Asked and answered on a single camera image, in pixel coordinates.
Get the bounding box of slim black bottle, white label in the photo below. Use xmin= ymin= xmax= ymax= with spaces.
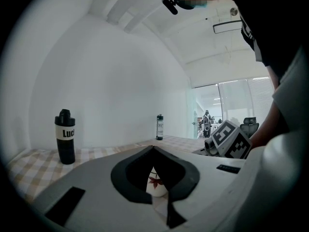
xmin=155 ymin=114 xmax=165 ymax=141

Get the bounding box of person's right forearm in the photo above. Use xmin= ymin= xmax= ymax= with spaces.
xmin=250 ymin=90 xmax=290 ymax=150

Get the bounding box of glass door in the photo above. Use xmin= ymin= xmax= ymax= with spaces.
xmin=185 ymin=86 xmax=201 ymax=140

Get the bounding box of black office chair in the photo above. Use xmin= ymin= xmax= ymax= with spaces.
xmin=239 ymin=116 xmax=260 ymax=139

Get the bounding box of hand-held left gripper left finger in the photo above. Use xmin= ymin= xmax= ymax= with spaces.
xmin=111 ymin=145 xmax=155 ymax=205

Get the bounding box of white cup with red leaf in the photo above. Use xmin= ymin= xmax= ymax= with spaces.
xmin=146 ymin=166 xmax=169 ymax=198

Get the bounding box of beige checked tablecloth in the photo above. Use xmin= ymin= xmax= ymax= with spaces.
xmin=6 ymin=135 xmax=211 ymax=204

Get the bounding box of black head-mounted camera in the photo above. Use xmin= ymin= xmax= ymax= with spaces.
xmin=161 ymin=0 xmax=179 ymax=15

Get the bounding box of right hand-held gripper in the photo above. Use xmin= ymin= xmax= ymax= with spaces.
xmin=192 ymin=119 xmax=253 ymax=160

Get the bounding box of black bottle with white band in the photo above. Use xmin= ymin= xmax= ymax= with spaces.
xmin=54 ymin=109 xmax=76 ymax=165

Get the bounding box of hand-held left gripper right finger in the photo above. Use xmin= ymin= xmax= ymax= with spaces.
xmin=154 ymin=145 xmax=200 ymax=229

